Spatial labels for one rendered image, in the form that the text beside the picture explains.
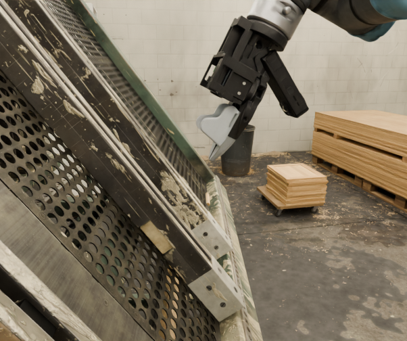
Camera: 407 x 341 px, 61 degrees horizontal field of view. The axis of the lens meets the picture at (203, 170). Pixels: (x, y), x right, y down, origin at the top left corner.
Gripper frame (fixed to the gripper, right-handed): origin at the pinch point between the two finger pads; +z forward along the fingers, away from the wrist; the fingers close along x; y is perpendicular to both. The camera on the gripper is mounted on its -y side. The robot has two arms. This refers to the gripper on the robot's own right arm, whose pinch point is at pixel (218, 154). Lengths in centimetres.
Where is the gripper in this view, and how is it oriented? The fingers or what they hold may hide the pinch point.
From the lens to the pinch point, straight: 56.8
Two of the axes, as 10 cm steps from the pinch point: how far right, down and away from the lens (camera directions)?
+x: 2.1, 2.8, -9.4
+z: -4.5, 8.8, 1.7
